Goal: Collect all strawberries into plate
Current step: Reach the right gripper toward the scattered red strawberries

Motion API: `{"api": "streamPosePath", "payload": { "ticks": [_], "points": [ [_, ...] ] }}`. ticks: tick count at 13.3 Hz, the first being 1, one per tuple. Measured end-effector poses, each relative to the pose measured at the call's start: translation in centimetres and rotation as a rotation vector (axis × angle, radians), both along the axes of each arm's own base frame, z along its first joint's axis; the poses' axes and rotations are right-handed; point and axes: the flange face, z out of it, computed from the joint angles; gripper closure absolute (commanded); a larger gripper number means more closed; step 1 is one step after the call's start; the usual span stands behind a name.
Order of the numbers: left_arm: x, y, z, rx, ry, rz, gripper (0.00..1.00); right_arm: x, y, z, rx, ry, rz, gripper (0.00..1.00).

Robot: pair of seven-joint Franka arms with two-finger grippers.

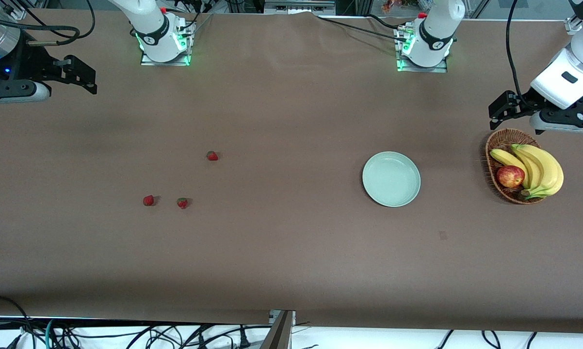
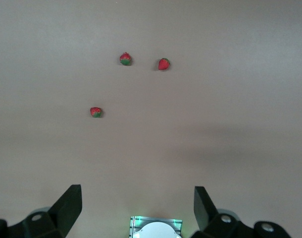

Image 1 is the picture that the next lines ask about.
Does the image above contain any yellow banana bunch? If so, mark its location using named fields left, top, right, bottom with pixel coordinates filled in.
left=489, top=143, right=564, bottom=200

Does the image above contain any brown wicker basket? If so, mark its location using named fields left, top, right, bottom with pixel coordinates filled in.
left=485, top=128, right=549, bottom=205

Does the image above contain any red apple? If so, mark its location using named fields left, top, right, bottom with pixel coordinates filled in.
left=496, top=165, right=526, bottom=189

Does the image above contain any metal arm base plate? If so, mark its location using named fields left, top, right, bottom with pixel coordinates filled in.
left=140, top=22, right=195, bottom=66
left=395, top=27, right=449, bottom=73

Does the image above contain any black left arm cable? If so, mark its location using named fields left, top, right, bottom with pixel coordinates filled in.
left=506, top=0, right=532, bottom=105

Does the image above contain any pale green round plate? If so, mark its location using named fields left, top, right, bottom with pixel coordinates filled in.
left=362, top=151, right=421, bottom=208

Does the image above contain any grey metal box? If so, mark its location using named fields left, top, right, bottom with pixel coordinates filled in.
left=264, top=0, right=336, bottom=15

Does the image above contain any brown table cover sheet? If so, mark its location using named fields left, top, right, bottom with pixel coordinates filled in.
left=0, top=9, right=583, bottom=335

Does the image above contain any aluminium table leg profile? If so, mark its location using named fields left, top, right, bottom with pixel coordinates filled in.
left=261, top=310, right=296, bottom=349

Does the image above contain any black table cable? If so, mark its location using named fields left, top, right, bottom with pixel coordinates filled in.
left=367, top=14, right=415, bottom=32
left=316, top=16, right=408, bottom=43

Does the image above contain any colourful background object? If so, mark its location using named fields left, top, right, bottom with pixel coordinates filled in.
left=383, top=0, right=421, bottom=13

